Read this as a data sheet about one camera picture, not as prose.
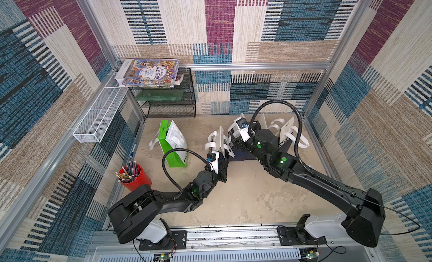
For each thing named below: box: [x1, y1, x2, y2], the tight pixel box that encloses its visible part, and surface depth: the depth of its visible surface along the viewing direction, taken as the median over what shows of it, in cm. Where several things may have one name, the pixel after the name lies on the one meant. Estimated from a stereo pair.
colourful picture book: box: [122, 58, 180, 88], surface depth 81 cm
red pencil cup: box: [118, 162, 152, 192], surface depth 81 cm
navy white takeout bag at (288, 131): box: [279, 116, 310, 149], surface depth 83 cm
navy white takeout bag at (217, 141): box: [204, 125, 246, 162], surface depth 81 cm
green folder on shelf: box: [135, 88, 184, 102], surface depth 101 cm
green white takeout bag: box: [149, 119, 188, 169], surface depth 82 cm
